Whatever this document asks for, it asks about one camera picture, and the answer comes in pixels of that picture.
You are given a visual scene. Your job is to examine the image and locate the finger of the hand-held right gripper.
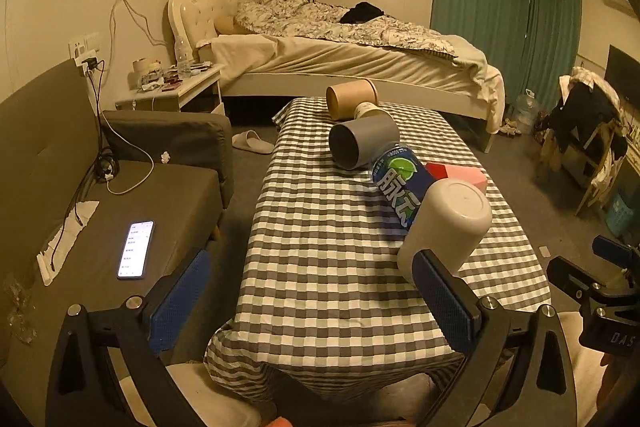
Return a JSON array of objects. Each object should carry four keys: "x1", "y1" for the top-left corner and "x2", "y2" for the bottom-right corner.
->
[
  {"x1": 591, "y1": 235, "x2": 640, "y2": 270},
  {"x1": 546, "y1": 256, "x2": 603, "y2": 305}
]

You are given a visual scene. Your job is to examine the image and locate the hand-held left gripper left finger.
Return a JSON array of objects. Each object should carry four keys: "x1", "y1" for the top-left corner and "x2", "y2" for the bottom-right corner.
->
[{"x1": 45, "y1": 249, "x2": 212, "y2": 427}]

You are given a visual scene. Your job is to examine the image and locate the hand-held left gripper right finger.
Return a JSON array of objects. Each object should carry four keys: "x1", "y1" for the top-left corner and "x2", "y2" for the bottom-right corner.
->
[{"x1": 411, "y1": 249, "x2": 584, "y2": 427}]

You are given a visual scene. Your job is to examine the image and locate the person's right forearm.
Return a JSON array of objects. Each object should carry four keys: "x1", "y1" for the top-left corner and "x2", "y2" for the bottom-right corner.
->
[{"x1": 598, "y1": 350, "x2": 634, "y2": 427}]

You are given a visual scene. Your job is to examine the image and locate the grey cup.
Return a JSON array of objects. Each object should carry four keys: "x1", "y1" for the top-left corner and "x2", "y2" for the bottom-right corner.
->
[{"x1": 328, "y1": 116, "x2": 401, "y2": 170}]

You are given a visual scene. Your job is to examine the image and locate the small white paper cup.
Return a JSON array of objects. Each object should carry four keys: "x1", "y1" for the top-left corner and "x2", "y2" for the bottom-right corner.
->
[{"x1": 352, "y1": 102, "x2": 396, "y2": 124}]

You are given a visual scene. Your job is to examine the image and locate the tan paper cup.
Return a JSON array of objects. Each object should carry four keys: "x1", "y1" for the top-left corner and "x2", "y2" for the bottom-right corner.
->
[{"x1": 325, "y1": 78, "x2": 379, "y2": 120}]

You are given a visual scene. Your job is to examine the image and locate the smartphone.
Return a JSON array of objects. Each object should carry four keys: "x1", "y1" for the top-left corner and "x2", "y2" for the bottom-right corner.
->
[{"x1": 117, "y1": 220, "x2": 156, "y2": 281}]

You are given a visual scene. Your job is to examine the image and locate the blue drink bottle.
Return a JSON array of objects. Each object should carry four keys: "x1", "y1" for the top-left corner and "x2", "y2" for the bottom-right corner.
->
[{"x1": 370, "y1": 142, "x2": 439, "y2": 231}]

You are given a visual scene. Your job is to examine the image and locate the pink box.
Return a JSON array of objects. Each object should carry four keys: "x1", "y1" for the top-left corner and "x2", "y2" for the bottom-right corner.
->
[{"x1": 437, "y1": 165, "x2": 489, "y2": 196}]

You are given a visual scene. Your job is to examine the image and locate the red box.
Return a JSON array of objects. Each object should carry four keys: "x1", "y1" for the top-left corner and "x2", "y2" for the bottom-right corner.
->
[{"x1": 424, "y1": 161, "x2": 454, "y2": 181}]

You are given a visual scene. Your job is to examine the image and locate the white tissue paper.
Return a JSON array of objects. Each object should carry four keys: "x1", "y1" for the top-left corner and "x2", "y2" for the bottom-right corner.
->
[{"x1": 37, "y1": 200, "x2": 101, "y2": 281}]

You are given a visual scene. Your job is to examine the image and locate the checkered tablecloth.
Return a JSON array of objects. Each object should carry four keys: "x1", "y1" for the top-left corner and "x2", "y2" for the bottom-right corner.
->
[{"x1": 202, "y1": 96, "x2": 552, "y2": 408}]

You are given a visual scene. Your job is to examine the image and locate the chair with clothes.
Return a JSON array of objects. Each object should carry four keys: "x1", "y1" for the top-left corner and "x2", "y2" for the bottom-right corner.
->
[{"x1": 537, "y1": 66, "x2": 632, "y2": 219}]

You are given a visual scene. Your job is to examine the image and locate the grey sofa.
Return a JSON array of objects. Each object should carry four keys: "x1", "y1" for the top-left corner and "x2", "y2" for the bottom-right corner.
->
[{"x1": 0, "y1": 57, "x2": 236, "y2": 408}]

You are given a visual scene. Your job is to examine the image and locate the clear plastic wrapper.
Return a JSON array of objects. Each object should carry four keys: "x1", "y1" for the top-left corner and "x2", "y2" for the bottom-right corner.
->
[{"x1": 4, "y1": 276, "x2": 39, "y2": 344}]

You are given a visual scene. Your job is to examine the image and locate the large water jug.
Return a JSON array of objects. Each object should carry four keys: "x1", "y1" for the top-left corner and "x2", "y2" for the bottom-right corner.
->
[{"x1": 513, "y1": 89, "x2": 541, "y2": 134}]

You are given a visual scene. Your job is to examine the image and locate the beige slipper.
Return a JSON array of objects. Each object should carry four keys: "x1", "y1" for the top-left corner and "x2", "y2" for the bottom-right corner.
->
[{"x1": 231, "y1": 130, "x2": 275, "y2": 154}]

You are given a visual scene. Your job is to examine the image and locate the black television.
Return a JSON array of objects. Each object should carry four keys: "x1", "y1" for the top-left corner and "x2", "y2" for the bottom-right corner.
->
[{"x1": 604, "y1": 45, "x2": 640, "y2": 108}]

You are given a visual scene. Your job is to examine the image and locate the white nightstand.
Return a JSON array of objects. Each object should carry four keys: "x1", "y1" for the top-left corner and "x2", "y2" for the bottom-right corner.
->
[{"x1": 114, "y1": 64, "x2": 226, "y2": 116}]

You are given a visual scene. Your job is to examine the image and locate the white bed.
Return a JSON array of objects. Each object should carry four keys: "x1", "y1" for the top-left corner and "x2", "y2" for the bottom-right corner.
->
[{"x1": 167, "y1": 0, "x2": 507, "y2": 154}]

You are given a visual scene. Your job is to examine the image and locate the clear water bottle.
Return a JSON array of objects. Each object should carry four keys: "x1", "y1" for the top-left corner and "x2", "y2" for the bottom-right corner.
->
[{"x1": 173, "y1": 35, "x2": 194, "y2": 78}]

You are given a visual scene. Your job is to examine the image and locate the tan pillow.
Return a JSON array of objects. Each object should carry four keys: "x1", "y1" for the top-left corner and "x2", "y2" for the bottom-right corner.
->
[{"x1": 213, "y1": 15, "x2": 242, "y2": 36}]

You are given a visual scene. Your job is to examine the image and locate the black garment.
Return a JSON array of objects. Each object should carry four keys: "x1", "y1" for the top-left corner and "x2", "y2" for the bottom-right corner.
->
[{"x1": 341, "y1": 1, "x2": 385, "y2": 26}]

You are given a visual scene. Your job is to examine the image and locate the floral quilt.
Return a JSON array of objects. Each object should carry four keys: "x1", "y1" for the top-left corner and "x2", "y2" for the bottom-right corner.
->
[{"x1": 235, "y1": 0, "x2": 459, "y2": 58}]

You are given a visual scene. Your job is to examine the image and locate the white charging cable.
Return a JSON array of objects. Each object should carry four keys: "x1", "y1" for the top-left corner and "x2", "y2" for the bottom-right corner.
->
[{"x1": 102, "y1": 109, "x2": 156, "y2": 196}]

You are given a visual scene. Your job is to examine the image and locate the white wall cables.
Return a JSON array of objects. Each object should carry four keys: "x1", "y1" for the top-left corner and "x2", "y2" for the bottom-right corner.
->
[{"x1": 110, "y1": 0, "x2": 174, "y2": 48}]

